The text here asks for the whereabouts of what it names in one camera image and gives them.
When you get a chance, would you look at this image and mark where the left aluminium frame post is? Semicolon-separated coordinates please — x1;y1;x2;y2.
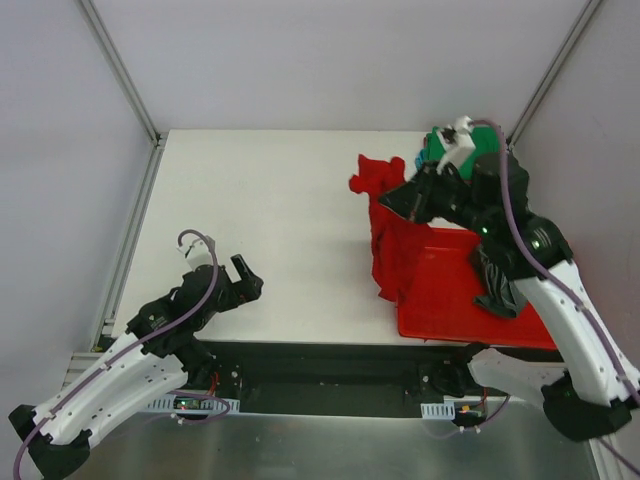
75;0;161;145

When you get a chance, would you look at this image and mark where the red t-shirt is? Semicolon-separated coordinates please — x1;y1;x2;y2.
349;154;434;303

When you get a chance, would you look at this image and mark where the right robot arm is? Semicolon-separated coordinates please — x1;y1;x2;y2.
378;153;639;442

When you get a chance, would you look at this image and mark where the white cable duct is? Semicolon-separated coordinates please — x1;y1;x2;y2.
420;401;456;421
142;394;240;415

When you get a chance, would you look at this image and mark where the aluminium frame post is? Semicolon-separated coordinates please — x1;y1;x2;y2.
75;0;161;145
507;0;605;148

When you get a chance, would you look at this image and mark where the right aluminium frame post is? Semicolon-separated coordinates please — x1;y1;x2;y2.
507;0;605;148

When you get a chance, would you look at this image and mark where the green folded t-shirt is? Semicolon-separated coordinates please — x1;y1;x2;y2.
419;126;500;182

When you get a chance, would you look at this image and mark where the red plastic tray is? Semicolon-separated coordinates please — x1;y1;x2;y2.
395;226;556;350

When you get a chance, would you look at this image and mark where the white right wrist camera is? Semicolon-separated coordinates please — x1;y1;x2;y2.
436;116;476;174

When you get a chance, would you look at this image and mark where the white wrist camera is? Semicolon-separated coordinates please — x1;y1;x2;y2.
177;239;217;271
436;116;476;174

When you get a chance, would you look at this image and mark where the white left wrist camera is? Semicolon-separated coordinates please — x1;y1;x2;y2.
177;239;217;271

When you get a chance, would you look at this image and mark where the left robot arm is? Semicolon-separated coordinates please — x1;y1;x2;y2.
8;255;264;479

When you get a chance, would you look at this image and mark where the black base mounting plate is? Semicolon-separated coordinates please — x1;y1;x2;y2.
184;341;489;418

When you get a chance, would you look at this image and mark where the left white cable duct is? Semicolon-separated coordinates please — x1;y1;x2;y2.
142;394;240;415

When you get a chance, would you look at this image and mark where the teal folded t-shirt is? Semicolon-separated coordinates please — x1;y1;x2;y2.
414;149;427;171

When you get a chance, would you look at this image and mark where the grey crumpled t-shirt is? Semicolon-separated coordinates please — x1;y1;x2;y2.
469;245;528;319

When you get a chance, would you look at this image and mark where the right white cable duct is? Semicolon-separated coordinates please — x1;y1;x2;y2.
420;401;456;421

